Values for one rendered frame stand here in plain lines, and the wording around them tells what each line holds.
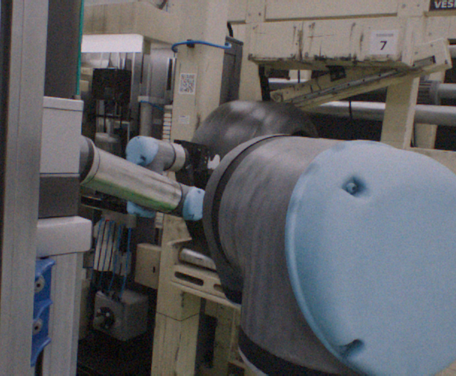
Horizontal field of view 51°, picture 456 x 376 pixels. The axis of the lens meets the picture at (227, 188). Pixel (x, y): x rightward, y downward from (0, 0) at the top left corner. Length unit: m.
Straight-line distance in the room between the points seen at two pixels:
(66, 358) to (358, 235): 0.41
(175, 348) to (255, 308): 1.68
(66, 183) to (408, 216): 0.38
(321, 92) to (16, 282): 1.64
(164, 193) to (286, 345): 0.78
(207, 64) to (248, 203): 1.51
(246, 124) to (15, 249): 1.13
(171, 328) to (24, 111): 1.59
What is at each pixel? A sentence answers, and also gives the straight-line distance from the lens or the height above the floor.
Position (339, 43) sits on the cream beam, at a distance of 1.81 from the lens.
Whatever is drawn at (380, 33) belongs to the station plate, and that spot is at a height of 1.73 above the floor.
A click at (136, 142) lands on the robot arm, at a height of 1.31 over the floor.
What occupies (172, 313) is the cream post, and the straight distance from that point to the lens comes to 1.92.
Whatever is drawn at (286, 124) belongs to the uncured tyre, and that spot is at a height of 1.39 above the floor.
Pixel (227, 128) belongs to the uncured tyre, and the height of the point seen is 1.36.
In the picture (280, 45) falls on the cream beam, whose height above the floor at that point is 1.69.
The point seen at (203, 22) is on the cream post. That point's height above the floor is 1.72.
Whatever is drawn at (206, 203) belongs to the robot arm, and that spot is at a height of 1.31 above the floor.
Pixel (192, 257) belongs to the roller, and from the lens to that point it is 1.70.
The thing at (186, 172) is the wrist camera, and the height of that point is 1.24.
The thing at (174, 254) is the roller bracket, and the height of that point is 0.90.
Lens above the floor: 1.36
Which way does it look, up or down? 7 degrees down
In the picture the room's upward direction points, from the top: 6 degrees clockwise
